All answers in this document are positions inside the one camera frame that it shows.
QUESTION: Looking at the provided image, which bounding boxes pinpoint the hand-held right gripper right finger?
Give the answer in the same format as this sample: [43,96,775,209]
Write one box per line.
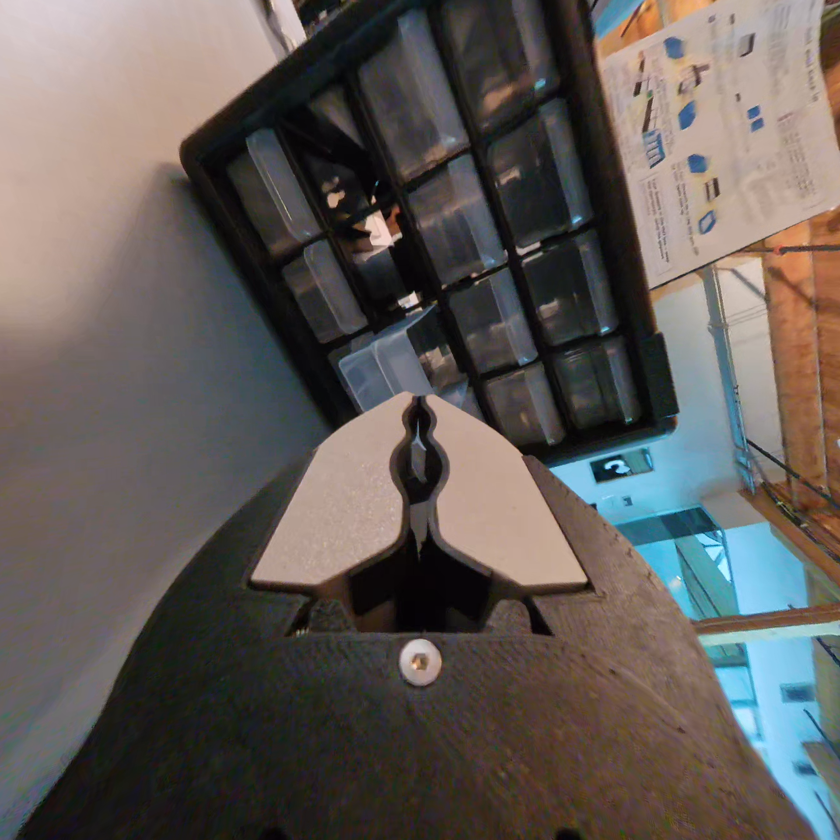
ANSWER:
[417,394,590,590]

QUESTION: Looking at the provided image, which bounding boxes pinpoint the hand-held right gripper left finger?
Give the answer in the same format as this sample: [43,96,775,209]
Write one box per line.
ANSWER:
[248,392,424,592]

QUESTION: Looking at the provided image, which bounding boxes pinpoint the clear plastic drawer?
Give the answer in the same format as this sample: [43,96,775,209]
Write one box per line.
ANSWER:
[328,305,490,427]

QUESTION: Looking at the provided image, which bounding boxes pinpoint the black drawer cabinet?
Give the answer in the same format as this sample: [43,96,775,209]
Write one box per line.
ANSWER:
[179,0,680,463]

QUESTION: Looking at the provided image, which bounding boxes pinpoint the rows of clear cabinet drawers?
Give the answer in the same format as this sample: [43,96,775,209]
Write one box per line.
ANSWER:
[226,0,643,447]

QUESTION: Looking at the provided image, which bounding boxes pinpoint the instruction poster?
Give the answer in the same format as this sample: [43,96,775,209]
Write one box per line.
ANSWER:
[600,0,840,291]

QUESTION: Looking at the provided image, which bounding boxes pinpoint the black wall sign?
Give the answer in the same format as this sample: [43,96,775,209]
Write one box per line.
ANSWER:
[589,448,655,485]

